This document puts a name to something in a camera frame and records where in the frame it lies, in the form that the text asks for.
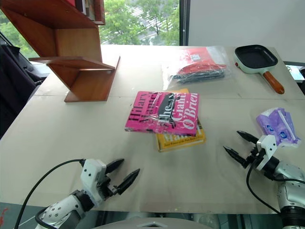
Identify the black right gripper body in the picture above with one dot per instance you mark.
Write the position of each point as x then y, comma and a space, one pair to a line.
254, 158

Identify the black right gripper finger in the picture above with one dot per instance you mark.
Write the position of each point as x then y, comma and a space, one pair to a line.
247, 137
236, 156

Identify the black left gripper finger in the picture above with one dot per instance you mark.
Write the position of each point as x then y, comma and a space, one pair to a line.
114, 165
127, 181

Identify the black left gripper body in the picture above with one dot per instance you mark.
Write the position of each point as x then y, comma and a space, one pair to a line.
107, 188

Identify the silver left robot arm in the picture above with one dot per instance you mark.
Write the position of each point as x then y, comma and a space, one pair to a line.
62, 210

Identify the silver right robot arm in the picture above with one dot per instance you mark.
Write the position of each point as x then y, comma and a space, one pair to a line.
290, 188

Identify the yellow paperback book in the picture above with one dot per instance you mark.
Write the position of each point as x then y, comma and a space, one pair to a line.
181, 142

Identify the pink paperback book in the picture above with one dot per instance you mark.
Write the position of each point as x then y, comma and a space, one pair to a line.
145, 112

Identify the brown wooden bookshelf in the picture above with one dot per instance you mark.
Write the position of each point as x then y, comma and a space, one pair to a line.
76, 47

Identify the red book on shelf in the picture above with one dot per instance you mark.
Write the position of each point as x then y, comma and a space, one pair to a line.
76, 4

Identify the purple tissue pack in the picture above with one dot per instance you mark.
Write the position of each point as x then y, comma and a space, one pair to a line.
276, 124

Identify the black folded cloth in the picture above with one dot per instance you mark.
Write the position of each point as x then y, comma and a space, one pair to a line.
202, 75

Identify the mint square frying pan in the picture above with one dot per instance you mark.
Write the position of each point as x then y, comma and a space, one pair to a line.
256, 56

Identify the clear plastic bag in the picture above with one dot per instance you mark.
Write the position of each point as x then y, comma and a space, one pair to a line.
214, 57

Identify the red folded cloth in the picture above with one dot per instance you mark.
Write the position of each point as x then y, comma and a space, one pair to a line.
202, 60

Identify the dark chair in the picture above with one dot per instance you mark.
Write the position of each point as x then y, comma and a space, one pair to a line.
14, 88

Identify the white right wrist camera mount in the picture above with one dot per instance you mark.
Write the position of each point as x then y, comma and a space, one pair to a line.
268, 150

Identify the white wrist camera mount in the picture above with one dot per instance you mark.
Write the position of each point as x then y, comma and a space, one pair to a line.
268, 150
91, 173

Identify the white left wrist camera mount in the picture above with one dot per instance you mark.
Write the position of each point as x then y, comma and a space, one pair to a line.
91, 173

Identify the dark window frame post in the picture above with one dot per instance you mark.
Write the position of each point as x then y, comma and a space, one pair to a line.
184, 21

